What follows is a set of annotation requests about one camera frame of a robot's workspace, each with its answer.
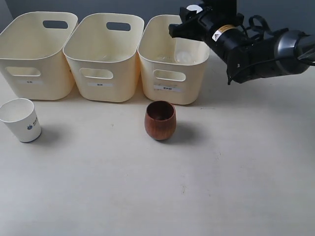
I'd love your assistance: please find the cream plastic bin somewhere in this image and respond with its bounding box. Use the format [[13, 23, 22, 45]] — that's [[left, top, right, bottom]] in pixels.
[[0, 11, 78, 100], [138, 15, 210, 105], [63, 13, 145, 103]]

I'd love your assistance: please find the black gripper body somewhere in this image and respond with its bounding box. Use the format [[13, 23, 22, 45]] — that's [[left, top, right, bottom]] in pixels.
[[180, 0, 256, 84]]

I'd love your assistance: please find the brown wooden cup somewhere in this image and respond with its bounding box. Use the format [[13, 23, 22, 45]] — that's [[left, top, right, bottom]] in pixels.
[[144, 100, 177, 141]]

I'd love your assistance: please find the cream middle plastic bin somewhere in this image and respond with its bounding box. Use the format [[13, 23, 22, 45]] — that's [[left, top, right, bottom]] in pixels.
[[63, 13, 145, 103]]

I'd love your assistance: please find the white paper cup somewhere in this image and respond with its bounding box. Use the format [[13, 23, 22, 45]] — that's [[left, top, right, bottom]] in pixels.
[[0, 98, 42, 143]]

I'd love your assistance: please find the cream left plastic bin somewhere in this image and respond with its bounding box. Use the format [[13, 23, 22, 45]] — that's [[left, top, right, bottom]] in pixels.
[[0, 11, 78, 100]]

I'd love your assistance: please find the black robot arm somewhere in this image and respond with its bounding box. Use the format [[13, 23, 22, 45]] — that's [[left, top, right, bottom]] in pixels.
[[168, 0, 315, 84]]

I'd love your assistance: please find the cream right plastic bin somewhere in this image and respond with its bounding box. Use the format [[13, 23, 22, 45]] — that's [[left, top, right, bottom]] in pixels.
[[138, 15, 210, 105]]

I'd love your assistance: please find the clear plastic bottle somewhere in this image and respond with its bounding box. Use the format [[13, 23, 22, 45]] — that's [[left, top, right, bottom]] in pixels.
[[157, 50, 197, 65]]

